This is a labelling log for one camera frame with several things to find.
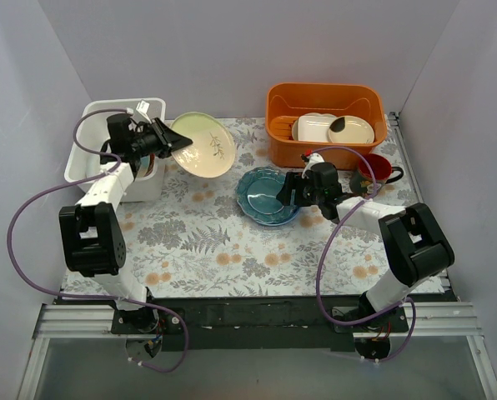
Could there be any teal embossed scalloped plate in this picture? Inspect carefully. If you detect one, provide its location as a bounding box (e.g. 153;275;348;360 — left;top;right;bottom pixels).
235;167;286;216

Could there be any cream green floral plate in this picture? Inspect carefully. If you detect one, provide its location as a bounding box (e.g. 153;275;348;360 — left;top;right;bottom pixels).
171;112;236;178

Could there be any cream and blue plate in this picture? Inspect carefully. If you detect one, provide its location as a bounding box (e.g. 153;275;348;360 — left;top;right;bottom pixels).
137;155;151;178

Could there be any red-brown scalloped plate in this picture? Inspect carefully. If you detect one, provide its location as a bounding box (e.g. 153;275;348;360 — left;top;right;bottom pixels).
148;154;156;173

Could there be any white fluted deep plate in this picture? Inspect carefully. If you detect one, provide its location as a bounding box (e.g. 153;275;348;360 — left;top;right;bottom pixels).
85;154;101;178

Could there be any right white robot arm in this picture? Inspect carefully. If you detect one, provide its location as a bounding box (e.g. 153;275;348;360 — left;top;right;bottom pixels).
276;162;454;332

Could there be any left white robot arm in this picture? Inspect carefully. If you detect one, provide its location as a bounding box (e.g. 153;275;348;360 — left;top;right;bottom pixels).
58;109;193;333

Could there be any white plastic bin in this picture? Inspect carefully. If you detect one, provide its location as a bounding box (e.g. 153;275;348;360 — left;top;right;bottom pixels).
64;97;167;203

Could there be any orange plastic bin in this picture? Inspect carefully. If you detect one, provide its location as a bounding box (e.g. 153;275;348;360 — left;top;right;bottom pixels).
265;82;389;171

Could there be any red and black mug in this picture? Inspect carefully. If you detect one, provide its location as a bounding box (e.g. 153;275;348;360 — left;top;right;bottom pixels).
349;154;404;197

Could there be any floral patterned table mat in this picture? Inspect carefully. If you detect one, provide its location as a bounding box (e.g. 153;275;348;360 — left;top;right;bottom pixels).
62;117;449;300

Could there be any white rectangular dish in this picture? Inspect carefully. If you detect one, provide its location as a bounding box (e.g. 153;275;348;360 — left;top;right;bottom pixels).
296;114;338;143

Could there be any cream plate with black mark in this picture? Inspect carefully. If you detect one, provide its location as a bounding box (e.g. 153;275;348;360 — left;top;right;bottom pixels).
327;116;374;144

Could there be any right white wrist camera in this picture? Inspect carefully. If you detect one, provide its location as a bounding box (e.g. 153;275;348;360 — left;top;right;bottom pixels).
301;151;324;178

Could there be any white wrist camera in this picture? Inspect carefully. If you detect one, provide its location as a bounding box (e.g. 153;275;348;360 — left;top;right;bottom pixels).
126;99;152;123
301;151;324;178

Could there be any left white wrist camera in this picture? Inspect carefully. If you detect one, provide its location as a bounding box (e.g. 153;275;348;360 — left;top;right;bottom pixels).
126;99;152;123

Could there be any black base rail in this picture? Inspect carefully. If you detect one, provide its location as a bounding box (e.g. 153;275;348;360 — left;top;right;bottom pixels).
111;296;409;352

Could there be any aluminium frame rail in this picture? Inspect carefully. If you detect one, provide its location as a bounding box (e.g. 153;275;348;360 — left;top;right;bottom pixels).
388;110;497;400

